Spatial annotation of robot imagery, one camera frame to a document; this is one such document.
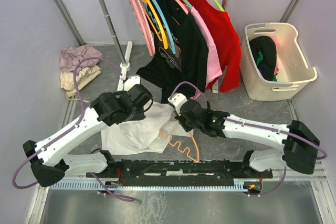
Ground orange wavy hanger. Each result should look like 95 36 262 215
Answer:
159 126 202 163

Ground white t shirt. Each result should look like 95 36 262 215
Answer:
101 102 189 155

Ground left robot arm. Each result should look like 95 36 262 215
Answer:
23 84 153 187

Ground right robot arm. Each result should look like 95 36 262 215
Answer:
170 99 320 177

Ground pink t shirt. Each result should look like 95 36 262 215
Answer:
190 7 223 88

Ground black t shirt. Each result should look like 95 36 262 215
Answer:
136 0 208 103

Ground blue hanger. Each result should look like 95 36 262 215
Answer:
140 0 176 53

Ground yellow hanger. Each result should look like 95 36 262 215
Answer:
141 0 169 49

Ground red t shirt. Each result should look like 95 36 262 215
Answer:
188 0 241 92

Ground pink wavy hanger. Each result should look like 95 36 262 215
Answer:
128 0 155 56

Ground beige crumpled cloth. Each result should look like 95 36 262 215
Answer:
60 66 102 100

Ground mauve crumpled cloth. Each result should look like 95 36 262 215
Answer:
60 45 104 74

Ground cream laundry basket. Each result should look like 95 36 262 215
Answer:
240 23 318 101

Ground dark clothes in basket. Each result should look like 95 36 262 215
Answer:
249 36 277 82

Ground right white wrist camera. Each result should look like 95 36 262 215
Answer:
168 93 187 111

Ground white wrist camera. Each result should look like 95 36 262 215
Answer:
123 76 141 91
168 93 187 111

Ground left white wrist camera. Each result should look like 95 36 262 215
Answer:
123 76 141 91

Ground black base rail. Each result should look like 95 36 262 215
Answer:
96 151 273 189

